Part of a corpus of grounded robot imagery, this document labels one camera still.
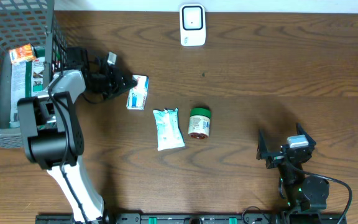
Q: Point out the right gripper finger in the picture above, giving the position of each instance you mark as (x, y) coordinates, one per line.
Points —
(262, 151)
(301, 131)

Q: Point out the green white package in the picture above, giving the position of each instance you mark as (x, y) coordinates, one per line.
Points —
(27, 79)

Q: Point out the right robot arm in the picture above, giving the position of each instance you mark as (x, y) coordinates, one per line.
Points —
(306, 193)

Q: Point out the white green carton box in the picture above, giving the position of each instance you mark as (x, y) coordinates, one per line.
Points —
(137, 95)

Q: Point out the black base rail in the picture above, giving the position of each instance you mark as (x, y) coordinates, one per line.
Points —
(252, 217)

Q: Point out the green lid jar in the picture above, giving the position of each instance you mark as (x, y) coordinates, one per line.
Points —
(199, 123)

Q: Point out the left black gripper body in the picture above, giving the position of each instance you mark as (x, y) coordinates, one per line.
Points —
(100, 84)

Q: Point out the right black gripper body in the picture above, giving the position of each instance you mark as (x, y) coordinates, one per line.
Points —
(276, 159)

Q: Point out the grey plastic mesh basket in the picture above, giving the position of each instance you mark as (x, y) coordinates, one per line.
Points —
(26, 22)

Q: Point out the white barcode scanner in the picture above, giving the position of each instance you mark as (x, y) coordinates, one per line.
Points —
(192, 25)

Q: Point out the light teal wipes packet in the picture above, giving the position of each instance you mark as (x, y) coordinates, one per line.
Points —
(168, 132)

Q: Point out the orange small box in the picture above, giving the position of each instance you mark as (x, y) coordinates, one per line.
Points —
(25, 53)

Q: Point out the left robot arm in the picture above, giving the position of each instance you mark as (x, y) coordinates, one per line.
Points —
(51, 132)

